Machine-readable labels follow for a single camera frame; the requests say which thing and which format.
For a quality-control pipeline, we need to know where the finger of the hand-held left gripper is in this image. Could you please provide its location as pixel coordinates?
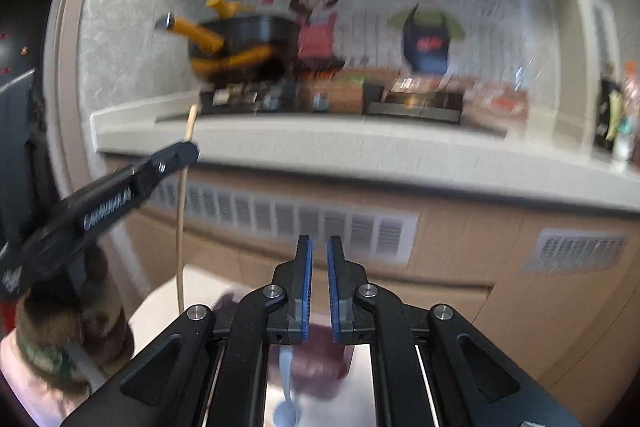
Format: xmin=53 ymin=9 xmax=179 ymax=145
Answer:
xmin=120 ymin=142 xmax=200 ymax=208

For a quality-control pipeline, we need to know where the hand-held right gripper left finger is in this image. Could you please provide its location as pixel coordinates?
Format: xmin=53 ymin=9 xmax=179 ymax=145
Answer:
xmin=60 ymin=234 xmax=315 ymax=427

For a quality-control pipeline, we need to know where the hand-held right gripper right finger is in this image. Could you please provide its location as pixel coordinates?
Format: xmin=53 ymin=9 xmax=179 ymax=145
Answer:
xmin=327 ymin=235 xmax=586 ymax=427

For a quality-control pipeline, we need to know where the light wooden chopstick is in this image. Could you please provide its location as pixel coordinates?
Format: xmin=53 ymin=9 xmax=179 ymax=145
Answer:
xmin=176 ymin=103 xmax=197 ymax=314

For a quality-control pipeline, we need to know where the dark plastic utensil holder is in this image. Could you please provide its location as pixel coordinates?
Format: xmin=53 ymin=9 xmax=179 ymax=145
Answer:
xmin=215 ymin=292 xmax=357 ymax=400

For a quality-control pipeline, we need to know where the white plastic spoon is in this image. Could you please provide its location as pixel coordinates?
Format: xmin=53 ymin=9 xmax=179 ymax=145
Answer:
xmin=274 ymin=347 xmax=302 ymax=427

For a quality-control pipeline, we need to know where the person's left forearm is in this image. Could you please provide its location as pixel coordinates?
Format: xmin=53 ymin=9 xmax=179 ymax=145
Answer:
xmin=0 ymin=337 xmax=93 ymax=424

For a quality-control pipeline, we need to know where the person's left hand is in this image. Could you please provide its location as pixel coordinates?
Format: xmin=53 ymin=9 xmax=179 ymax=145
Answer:
xmin=15 ymin=249 xmax=136 ymax=400

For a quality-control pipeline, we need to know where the long grey vent grille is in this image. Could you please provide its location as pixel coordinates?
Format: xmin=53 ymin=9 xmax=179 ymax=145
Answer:
xmin=145 ymin=183 xmax=419 ymax=266

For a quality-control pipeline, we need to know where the black wok with amber side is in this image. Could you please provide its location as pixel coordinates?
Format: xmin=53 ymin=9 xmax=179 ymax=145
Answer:
xmin=189 ymin=44 xmax=296 ymax=85

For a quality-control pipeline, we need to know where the white cloth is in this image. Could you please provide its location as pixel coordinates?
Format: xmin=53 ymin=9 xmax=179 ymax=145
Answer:
xmin=125 ymin=264 xmax=381 ymax=427

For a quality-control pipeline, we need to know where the wooden kitchen cabinet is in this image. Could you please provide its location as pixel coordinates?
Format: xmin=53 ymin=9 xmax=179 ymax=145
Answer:
xmin=115 ymin=167 xmax=640 ymax=410

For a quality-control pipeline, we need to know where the speckled stone countertop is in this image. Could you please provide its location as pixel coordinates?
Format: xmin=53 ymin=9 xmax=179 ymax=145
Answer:
xmin=90 ymin=99 xmax=640 ymax=210

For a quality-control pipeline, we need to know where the black refrigerator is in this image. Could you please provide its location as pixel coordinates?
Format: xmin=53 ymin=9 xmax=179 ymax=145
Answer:
xmin=0 ymin=0 xmax=66 ymax=238

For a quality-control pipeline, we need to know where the black gas stove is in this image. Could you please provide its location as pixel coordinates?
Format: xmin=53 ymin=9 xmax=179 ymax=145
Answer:
xmin=199 ymin=79 xmax=463 ymax=126

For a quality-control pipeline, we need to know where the short grey vent grille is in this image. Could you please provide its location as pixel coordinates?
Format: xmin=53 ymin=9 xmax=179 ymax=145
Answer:
xmin=527 ymin=229 xmax=629 ymax=276

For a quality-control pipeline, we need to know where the dark soy sauce bottle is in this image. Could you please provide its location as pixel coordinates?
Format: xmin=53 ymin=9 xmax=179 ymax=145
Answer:
xmin=594 ymin=64 xmax=623 ymax=154

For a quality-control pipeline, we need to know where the clear bottle with orange cap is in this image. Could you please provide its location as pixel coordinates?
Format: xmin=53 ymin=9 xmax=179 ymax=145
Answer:
xmin=619 ymin=61 xmax=640 ymax=165

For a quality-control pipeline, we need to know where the white column with vent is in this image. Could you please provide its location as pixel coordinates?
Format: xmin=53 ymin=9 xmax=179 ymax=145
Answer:
xmin=542 ymin=0 xmax=622 ymax=148

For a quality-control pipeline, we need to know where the beige door frame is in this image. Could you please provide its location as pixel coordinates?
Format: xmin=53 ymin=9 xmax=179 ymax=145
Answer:
xmin=42 ymin=0 xmax=118 ymax=208

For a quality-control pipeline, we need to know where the black pan with yellow handle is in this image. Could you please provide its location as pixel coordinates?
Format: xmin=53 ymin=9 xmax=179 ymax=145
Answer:
xmin=154 ymin=0 xmax=297 ymax=58

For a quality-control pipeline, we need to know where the cartoon wall poster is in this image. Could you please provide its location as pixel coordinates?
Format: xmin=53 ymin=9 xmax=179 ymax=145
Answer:
xmin=245 ymin=0 xmax=531 ymax=80

